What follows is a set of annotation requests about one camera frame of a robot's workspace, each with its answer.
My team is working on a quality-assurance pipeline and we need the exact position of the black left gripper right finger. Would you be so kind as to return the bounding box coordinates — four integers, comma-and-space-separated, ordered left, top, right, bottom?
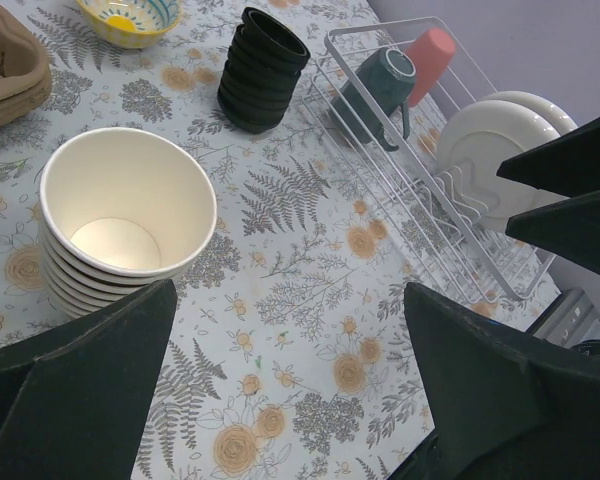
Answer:
394, 282, 600, 479

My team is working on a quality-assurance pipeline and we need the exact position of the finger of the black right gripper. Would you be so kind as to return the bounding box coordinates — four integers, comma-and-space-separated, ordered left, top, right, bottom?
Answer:
497, 117, 600, 193
505, 190, 600, 275

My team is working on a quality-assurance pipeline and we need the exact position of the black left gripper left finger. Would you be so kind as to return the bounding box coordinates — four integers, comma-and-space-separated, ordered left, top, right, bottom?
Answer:
0, 280, 177, 479

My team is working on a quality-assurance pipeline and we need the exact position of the white plate rear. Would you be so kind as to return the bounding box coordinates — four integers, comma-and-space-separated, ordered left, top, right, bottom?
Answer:
482, 91, 578, 135

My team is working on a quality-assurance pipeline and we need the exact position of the white plate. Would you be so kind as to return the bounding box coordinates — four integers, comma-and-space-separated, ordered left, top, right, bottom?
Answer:
482, 91, 578, 135
436, 100, 559, 233

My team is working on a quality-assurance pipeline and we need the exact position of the white plate front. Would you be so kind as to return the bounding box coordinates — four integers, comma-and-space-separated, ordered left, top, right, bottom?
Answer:
436, 100, 559, 233

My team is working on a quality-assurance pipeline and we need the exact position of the pink plastic cup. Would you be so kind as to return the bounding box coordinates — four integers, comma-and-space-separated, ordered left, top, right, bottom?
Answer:
405, 27, 456, 108

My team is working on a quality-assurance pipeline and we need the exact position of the stack of paper cups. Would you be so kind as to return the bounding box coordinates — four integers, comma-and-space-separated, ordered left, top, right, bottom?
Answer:
39, 127, 217, 318

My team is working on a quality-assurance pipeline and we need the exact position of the dark teal mug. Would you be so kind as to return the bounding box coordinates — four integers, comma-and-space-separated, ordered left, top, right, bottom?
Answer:
329, 47, 417, 152

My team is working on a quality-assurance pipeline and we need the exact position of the floral tablecloth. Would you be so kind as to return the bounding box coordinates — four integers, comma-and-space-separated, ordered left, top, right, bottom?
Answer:
0, 0, 564, 480

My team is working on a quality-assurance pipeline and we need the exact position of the cardboard cup carrier tray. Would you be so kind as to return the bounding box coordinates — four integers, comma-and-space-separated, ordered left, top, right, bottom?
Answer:
0, 6, 52, 127

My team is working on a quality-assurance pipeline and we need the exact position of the stack of black lids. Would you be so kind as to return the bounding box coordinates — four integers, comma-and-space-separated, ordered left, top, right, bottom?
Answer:
217, 6, 311, 134

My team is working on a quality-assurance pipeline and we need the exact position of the yellow patterned bowl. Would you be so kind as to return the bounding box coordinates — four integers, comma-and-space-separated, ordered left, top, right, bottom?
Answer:
76, 0, 182, 49

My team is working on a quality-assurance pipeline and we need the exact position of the white wire dish rack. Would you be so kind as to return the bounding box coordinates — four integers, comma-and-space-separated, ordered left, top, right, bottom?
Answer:
302, 17, 551, 303

